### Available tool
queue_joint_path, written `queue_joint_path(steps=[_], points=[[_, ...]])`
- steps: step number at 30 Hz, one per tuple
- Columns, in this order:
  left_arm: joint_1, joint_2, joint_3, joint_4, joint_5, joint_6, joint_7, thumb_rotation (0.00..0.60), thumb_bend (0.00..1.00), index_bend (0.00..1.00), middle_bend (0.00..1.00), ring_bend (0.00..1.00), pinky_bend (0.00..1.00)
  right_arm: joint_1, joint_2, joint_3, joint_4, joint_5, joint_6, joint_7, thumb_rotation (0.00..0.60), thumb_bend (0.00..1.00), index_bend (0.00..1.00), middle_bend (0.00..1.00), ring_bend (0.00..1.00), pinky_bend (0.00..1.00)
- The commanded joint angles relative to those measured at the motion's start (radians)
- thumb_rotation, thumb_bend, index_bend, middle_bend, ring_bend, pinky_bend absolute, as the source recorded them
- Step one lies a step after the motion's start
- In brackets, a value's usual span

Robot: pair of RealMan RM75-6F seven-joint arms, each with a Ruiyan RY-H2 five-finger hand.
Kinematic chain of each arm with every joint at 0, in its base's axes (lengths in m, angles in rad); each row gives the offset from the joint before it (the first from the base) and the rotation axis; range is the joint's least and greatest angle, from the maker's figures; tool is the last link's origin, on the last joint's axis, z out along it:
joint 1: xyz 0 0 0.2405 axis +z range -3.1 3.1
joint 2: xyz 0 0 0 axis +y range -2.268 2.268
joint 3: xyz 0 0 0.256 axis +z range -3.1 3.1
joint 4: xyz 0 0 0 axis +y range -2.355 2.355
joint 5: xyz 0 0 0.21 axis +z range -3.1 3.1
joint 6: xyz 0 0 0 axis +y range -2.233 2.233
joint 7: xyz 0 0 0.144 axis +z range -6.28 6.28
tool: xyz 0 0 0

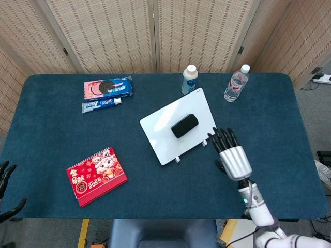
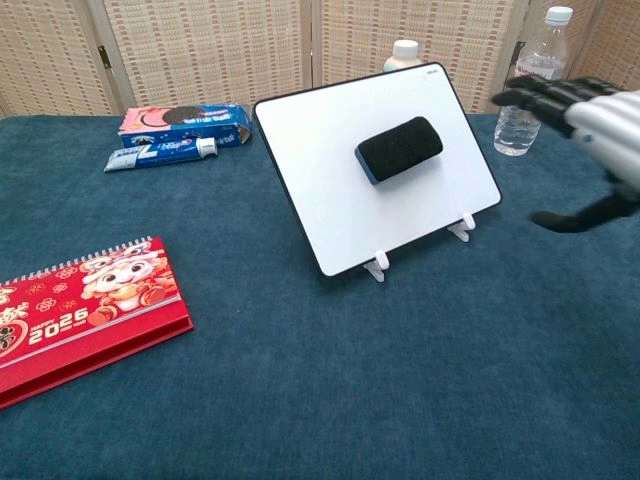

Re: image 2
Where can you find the white milk drink bottle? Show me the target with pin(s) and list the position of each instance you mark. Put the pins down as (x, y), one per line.
(402, 55)

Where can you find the clear water bottle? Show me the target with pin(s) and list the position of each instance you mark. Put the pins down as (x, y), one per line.
(520, 127)

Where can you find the blue pink cookie box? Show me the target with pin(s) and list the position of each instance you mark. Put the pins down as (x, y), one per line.
(190, 122)

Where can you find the red 2026 desk calendar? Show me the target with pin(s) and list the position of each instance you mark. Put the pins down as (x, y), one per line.
(75, 310)

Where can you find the blue table cloth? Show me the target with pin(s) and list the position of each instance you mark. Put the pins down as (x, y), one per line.
(300, 375)

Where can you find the woven folding screen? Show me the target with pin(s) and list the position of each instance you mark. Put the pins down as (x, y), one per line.
(210, 50)

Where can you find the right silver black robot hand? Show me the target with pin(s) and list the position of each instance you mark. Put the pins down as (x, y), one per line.
(605, 130)

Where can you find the black small case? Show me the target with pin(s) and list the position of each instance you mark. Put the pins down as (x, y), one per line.
(400, 147)

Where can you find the white board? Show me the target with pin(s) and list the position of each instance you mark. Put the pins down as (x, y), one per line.
(320, 175)

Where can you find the white plastic stand clip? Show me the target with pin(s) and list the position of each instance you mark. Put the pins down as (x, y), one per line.
(463, 227)
(378, 265)

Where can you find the blue white toothpaste tube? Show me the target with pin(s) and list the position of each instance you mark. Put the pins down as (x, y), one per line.
(155, 155)

